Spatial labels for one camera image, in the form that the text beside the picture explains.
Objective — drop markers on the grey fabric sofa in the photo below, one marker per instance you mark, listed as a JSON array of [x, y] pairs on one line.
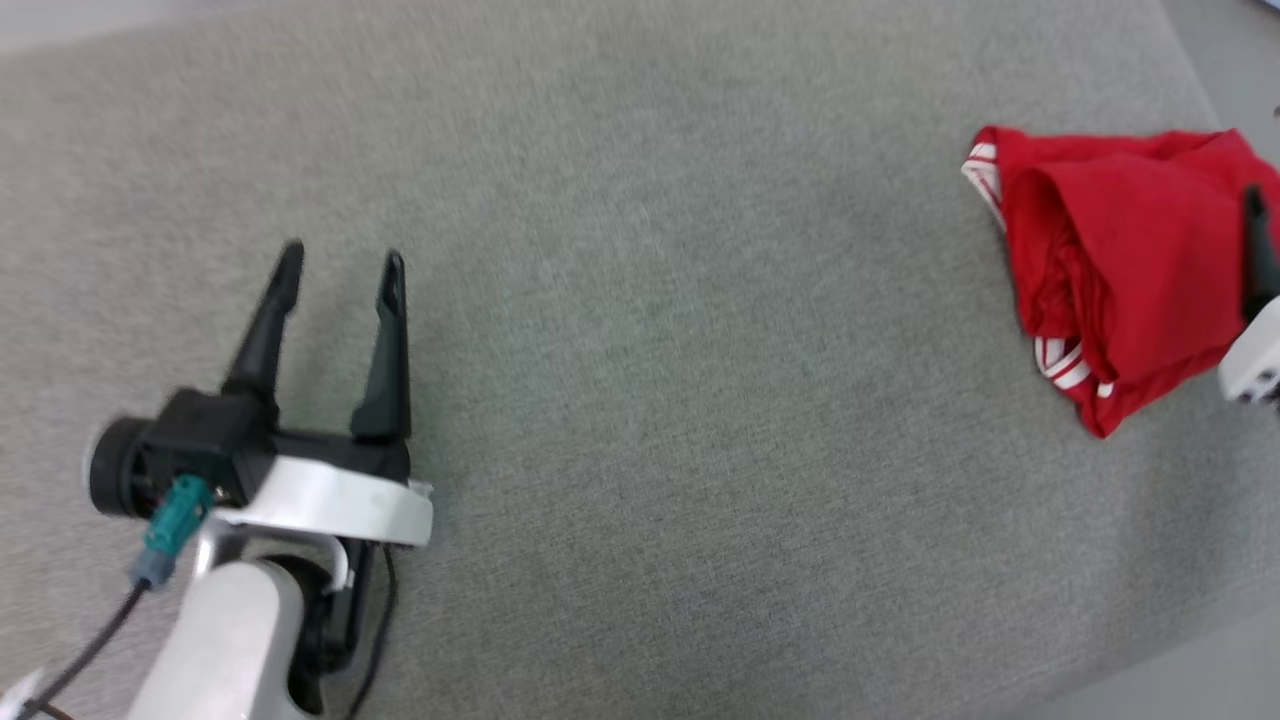
[[700, 400]]

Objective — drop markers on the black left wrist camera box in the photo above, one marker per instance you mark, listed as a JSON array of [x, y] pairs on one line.
[[200, 435]]

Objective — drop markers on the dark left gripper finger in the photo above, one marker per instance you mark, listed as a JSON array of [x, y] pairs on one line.
[[262, 330], [388, 370]]

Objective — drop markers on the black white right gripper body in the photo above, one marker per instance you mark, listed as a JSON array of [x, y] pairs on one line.
[[1258, 360]]

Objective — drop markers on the red white-trimmed garment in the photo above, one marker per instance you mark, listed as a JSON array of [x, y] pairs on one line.
[[1130, 260]]

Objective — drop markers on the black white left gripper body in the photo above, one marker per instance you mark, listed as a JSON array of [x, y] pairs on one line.
[[340, 500]]

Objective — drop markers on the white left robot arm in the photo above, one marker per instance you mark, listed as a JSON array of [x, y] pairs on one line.
[[230, 640]]

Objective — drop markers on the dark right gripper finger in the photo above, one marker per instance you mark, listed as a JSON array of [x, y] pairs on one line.
[[1258, 250]]

